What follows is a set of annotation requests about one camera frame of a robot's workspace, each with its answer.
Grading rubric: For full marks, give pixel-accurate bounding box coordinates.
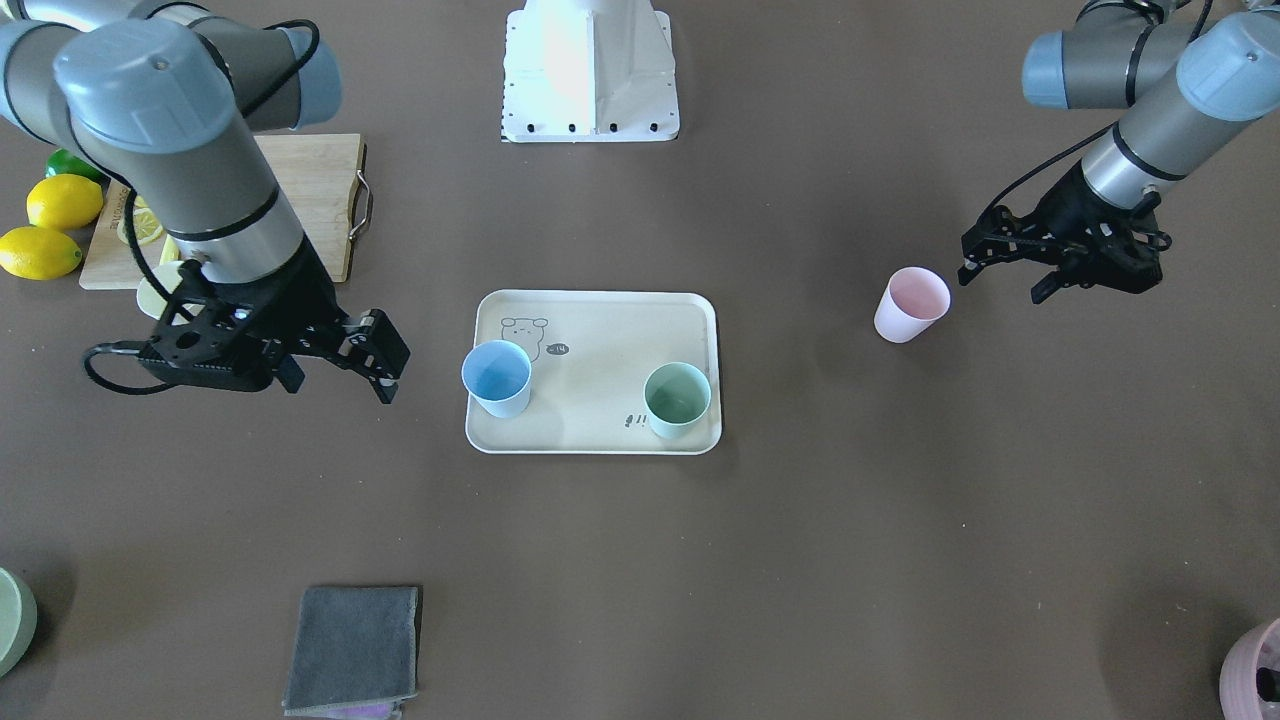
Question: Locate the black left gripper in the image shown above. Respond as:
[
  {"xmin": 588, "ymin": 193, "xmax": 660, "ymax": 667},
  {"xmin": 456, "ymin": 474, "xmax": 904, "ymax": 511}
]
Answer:
[{"xmin": 957, "ymin": 165, "xmax": 1171, "ymax": 305}]

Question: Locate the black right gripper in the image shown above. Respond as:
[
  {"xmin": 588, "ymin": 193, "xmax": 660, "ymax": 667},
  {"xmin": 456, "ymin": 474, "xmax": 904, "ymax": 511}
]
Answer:
[{"xmin": 137, "ymin": 242, "xmax": 411, "ymax": 404}]

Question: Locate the pink plastic cup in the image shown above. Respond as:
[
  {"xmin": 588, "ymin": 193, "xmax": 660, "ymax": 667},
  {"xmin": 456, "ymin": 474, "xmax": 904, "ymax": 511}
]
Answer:
[{"xmin": 874, "ymin": 266, "xmax": 952, "ymax": 343}]

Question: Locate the blue plastic cup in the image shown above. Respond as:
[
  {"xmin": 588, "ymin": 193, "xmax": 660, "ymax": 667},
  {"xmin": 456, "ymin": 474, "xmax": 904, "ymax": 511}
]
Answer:
[{"xmin": 461, "ymin": 340, "xmax": 532, "ymax": 419}]

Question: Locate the green plastic cup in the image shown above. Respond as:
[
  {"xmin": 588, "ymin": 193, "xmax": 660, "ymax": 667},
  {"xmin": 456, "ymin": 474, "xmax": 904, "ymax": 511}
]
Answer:
[{"xmin": 643, "ymin": 363, "xmax": 713, "ymax": 439}]

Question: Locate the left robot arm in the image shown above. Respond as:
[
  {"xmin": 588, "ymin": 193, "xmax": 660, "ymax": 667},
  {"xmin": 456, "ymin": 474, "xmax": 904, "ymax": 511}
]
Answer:
[{"xmin": 957, "ymin": 1, "xmax": 1279, "ymax": 304}]

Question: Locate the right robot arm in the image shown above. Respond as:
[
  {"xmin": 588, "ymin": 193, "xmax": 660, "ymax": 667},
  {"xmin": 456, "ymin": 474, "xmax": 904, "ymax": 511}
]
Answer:
[{"xmin": 3, "ymin": 1, "xmax": 410, "ymax": 404}]

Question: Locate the cream serving tray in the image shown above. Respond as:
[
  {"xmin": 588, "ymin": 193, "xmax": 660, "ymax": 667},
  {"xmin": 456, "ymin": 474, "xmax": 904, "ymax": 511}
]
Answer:
[{"xmin": 465, "ymin": 290, "xmax": 723, "ymax": 455}]

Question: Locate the wooden cutting board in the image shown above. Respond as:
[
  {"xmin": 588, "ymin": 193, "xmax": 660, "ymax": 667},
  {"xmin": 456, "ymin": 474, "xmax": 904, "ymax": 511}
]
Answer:
[{"xmin": 79, "ymin": 133, "xmax": 371, "ymax": 291}]

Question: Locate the cream plastic cup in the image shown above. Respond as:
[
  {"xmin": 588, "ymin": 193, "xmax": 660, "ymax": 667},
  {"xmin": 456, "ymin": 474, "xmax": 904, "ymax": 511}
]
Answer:
[{"xmin": 134, "ymin": 260, "xmax": 182, "ymax": 319}]

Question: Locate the grey folded cloth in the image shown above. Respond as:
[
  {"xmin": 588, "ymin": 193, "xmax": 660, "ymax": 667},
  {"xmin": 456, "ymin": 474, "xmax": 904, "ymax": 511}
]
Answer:
[{"xmin": 282, "ymin": 585, "xmax": 420, "ymax": 719}]

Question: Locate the yellow lemon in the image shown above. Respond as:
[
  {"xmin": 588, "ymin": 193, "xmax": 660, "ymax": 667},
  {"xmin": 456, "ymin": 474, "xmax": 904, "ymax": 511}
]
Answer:
[
  {"xmin": 1, "ymin": 225, "xmax": 83, "ymax": 281},
  {"xmin": 26, "ymin": 174, "xmax": 104, "ymax": 231}
]

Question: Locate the green lime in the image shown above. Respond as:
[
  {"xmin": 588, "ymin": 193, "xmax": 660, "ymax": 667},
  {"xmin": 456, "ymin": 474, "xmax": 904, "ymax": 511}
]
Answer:
[{"xmin": 44, "ymin": 149, "xmax": 106, "ymax": 183}]

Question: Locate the green bowl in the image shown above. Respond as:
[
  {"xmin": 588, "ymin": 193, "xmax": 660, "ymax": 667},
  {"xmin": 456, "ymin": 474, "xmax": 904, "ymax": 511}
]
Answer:
[{"xmin": 1, "ymin": 568, "xmax": 38, "ymax": 676}]

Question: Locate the pink bowl with ice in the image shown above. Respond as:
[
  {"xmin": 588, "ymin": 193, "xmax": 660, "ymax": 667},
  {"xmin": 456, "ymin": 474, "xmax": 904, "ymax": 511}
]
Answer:
[{"xmin": 1219, "ymin": 619, "xmax": 1279, "ymax": 719}]

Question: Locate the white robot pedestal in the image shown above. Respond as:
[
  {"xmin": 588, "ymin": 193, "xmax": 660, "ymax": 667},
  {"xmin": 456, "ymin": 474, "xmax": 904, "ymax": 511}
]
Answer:
[{"xmin": 500, "ymin": 1, "xmax": 681, "ymax": 143}]

